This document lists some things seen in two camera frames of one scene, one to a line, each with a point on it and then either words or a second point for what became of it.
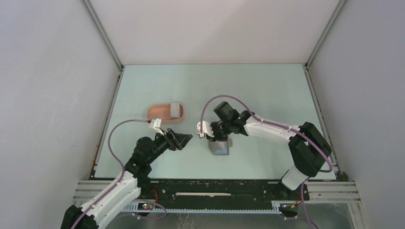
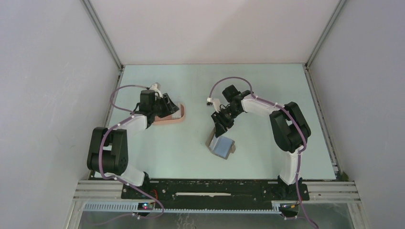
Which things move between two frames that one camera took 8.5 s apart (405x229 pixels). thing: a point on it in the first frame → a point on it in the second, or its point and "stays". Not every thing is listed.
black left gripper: [182, 139] → [168, 104]
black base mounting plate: [179, 191] stays
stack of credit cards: [175, 110] stays
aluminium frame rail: [87, 190] stays
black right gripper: [213, 125] → [221, 125]
